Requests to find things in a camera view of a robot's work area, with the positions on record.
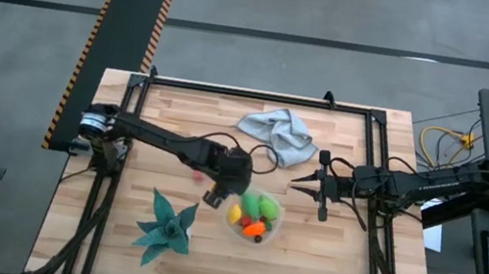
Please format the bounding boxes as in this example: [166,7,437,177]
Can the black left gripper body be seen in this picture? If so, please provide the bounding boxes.
[215,147,257,199]

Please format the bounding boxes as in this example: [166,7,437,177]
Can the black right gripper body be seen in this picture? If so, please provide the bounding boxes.
[309,148,360,227]

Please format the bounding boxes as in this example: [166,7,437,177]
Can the green toy mango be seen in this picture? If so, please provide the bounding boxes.
[237,191,264,222]

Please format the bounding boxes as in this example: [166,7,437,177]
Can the green toy pear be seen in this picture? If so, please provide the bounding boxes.
[255,193,283,224]

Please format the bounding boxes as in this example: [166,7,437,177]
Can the yellow toy lemon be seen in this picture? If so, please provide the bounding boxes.
[226,202,245,227]

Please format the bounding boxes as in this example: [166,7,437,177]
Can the small red toy fruit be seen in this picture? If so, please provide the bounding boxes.
[238,213,254,230]

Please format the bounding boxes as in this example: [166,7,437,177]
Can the orange toy carrot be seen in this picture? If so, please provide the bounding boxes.
[240,217,269,240]

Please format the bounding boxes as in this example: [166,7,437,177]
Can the clear plastic tupperware container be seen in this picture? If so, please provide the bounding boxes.
[221,184,288,253]

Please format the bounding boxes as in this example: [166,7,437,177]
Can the grey cloth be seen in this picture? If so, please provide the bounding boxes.
[230,100,325,174]

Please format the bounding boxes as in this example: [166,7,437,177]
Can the artificial green plant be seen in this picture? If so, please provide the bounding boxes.
[128,184,202,274]

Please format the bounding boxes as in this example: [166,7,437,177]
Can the white paper sheet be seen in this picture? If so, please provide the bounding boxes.
[414,196,451,254]

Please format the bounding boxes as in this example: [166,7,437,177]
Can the black hazard-striped floor mat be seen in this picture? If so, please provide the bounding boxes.
[40,0,174,166]

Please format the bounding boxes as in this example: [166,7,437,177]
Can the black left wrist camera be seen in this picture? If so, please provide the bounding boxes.
[200,187,229,212]

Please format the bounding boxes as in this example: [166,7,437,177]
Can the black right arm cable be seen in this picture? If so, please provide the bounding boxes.
[384,155,420,176]
[343,187,375,234]

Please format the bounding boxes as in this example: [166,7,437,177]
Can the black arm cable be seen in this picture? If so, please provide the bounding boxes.
[343,187,375,234]
[245,141,282,179]
[384,155,420,176]

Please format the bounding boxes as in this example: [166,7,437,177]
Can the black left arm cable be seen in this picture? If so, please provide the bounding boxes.
[245,141,282,179]

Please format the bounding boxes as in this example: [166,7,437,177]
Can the black aluminium table frame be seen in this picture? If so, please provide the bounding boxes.
[24,50,469,274]

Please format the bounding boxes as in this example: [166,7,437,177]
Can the yellow cable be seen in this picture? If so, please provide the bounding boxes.
[416,123,477,172]

